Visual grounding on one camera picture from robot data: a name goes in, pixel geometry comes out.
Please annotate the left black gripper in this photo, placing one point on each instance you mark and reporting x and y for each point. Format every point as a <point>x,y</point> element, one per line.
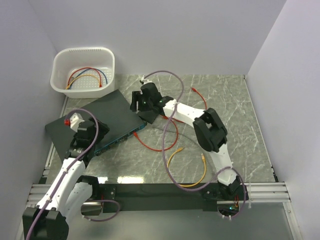
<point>102,130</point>

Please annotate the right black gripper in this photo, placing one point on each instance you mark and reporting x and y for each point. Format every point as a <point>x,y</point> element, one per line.
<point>135,97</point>

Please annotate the large black network switch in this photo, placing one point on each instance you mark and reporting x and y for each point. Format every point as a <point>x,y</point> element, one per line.
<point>112,110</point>

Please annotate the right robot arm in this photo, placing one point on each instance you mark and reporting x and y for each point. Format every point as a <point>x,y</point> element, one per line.
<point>211,133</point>

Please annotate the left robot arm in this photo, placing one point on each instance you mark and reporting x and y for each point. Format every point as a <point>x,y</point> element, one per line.
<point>50,218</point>

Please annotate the white plastic tub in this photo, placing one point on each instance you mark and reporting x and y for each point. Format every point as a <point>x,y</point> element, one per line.
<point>84,72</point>

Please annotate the small black switch box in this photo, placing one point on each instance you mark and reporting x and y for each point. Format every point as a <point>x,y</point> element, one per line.
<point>149,116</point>

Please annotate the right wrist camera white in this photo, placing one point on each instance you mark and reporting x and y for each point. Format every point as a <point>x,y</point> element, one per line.
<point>144,81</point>

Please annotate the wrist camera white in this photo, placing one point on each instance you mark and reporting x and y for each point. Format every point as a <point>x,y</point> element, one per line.
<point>74,121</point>
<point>144,81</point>

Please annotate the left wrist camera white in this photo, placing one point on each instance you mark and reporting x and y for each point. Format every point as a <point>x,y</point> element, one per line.
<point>74,121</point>

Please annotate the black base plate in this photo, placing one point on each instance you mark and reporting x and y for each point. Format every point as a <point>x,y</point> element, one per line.
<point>166,196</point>

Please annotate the aluminium rail right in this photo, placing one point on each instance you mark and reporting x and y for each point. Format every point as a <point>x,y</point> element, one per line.
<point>268,192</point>

